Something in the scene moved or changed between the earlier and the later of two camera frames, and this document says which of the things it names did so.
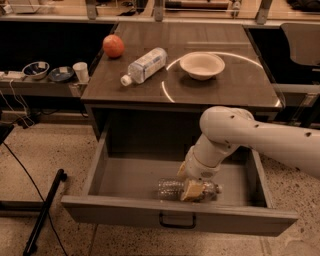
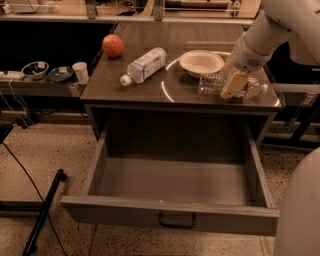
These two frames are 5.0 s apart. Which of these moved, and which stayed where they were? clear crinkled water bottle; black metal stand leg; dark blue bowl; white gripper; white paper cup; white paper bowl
Moved: clear crinkled water bottle; white gripper
Stayed: white paper cup; black metal stand leg; dark blue bowl; white paper bowl
